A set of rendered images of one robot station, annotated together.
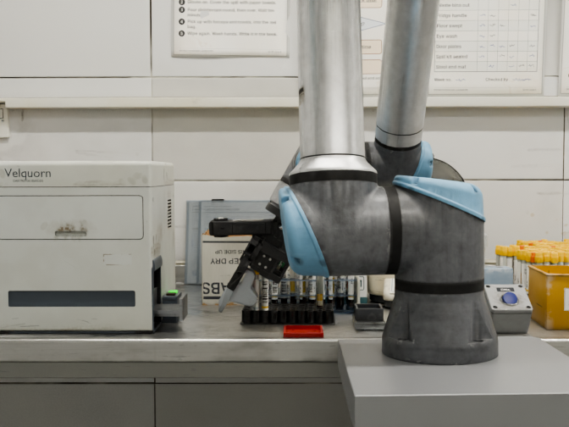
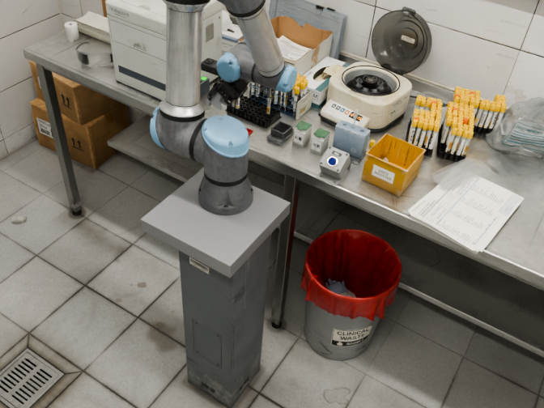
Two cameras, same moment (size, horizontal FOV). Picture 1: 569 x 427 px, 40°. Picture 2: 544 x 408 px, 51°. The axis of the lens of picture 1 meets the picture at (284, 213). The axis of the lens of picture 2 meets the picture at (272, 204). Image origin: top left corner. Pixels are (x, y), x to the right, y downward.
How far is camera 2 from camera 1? 1.20 m
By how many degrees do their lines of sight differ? 47
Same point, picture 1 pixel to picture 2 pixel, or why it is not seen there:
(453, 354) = (210, 208)
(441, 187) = (210, 140)
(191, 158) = not seen: outside the picture
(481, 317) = (229, 197)
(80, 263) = (144, 63)
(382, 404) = (149, 226)
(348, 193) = (172, 126)
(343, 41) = (178, 49)
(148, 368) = not seen: hidden behind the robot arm
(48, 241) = (131, 48)
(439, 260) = (209, 169)
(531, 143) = (504, 16)
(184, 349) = not seen: hidden behind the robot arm
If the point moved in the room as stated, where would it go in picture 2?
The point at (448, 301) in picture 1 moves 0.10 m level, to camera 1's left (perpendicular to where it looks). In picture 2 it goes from (213, 186) to (182, 172)
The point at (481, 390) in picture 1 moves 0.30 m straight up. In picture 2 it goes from (185, 237) to (180, 141)
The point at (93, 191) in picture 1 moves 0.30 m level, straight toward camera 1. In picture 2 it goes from (146, 31) to (97, 74)
